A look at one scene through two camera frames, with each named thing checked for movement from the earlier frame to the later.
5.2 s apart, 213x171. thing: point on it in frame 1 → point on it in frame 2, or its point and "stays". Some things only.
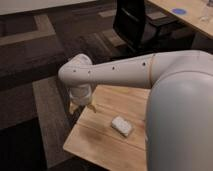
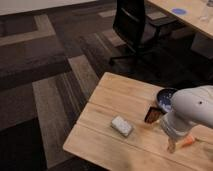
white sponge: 121,125 stays
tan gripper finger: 92,107 → 171,145
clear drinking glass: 205,20 stays
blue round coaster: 179,11 stays
